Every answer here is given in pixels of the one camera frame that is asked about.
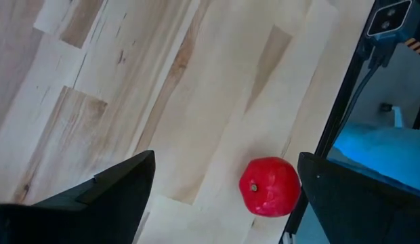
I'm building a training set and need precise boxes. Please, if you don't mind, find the table-level camera box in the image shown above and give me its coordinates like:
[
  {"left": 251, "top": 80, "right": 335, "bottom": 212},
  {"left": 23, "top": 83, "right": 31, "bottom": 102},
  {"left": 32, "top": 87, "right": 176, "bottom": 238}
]
[{"left": 365, "top": 0, "right": 420, "bottom": 43}]

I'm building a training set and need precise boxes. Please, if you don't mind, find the black aluminium table frame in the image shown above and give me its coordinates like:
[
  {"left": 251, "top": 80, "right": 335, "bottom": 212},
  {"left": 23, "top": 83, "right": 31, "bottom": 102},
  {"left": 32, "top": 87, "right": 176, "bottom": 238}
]
[{"left": 279, "top": 0, "right": 420, "bottom": 244}]

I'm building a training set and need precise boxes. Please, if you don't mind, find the gray camera cable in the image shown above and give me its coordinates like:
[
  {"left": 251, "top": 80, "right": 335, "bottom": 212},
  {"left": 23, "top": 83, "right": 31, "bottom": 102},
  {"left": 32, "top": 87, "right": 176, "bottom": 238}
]
[{"left": 338, "top": 40, "right": 387, "bottom": 136}]

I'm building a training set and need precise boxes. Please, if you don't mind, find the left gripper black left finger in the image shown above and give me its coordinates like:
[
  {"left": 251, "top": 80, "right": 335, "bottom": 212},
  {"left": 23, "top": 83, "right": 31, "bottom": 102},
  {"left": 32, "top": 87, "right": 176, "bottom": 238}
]
[{"left": 0, "top": 150, "right": 156, "bottom": 244}]

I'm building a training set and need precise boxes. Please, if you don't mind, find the red tomato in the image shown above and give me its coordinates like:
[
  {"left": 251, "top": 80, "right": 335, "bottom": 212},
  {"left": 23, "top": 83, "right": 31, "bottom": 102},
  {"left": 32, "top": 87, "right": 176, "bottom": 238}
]
[{"left": 238, "top": 156, "right": 302, "bottom": 218}]

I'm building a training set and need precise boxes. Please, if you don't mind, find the orange black striped tape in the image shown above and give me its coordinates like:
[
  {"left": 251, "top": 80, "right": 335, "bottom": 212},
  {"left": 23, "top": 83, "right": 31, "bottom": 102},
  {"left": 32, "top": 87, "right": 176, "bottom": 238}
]
[{"left": 404, "top": 37, "right": 420, "bottom": 60}]

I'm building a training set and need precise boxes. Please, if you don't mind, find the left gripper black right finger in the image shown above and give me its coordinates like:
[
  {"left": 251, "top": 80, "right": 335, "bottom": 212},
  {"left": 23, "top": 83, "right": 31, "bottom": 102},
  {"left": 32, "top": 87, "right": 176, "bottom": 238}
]
[{"left": 297, "top": 152, "right": 420, "bottom": 244}]

